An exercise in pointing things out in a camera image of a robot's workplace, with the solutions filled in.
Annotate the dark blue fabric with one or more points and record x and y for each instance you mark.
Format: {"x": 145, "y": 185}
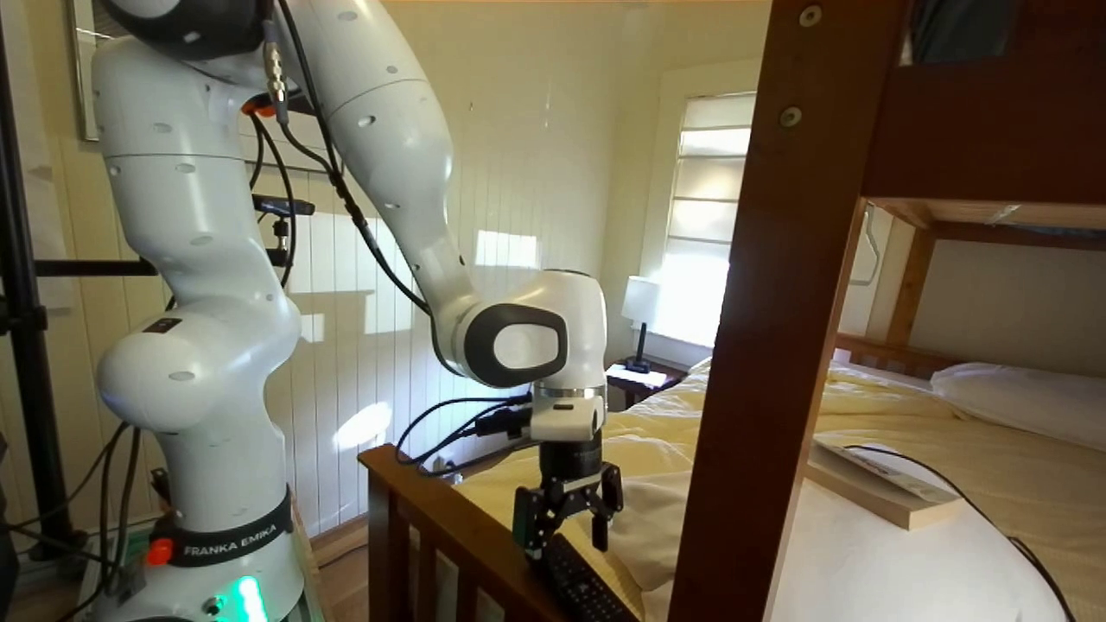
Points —
{"x": 964, "y": 31}

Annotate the small wooden block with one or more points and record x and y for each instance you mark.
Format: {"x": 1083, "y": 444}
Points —
{"x": 882, "y": 486}

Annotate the large white pillow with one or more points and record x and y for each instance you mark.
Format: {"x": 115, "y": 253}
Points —
{"x": 876, "y": 573}

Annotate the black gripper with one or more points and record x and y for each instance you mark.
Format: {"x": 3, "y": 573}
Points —
{"x": 573, "y": 472}

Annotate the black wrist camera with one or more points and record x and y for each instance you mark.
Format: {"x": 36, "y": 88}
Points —
{"x": 503, "y": 421}

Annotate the yellow striped bed sheet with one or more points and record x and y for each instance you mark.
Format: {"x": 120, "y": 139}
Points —
{"x": 658, "y": 450}

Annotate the white window blind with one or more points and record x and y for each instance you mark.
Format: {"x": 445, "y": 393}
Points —
{"x": 711, "y": 210}

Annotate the wooden bunk bed frame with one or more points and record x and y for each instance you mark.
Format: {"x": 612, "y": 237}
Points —
{"x": 782, "y": 290}

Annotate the white shade table lamp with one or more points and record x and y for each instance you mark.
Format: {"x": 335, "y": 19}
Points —
{"x": 641, "y": 304}

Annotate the dark nightstand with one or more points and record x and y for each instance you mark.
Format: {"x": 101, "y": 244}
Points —
{"x": 641, "y": 387}

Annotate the flat white pillow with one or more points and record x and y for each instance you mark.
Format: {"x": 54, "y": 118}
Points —
{"x": 1024, "y": 401}

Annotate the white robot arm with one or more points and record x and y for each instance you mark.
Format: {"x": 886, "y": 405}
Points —
{"x": 196, "y": 290}

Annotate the black tripod stand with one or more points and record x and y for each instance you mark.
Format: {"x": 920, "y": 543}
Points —
{"x": 26, "y": 346}

